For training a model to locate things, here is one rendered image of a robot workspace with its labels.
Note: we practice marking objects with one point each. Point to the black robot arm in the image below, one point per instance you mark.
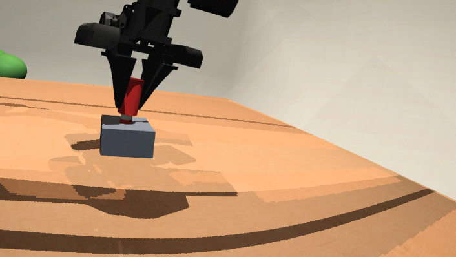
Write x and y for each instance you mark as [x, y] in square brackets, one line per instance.
[223, 8]

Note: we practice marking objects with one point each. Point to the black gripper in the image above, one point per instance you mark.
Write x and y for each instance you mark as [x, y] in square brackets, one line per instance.
[150, 23]

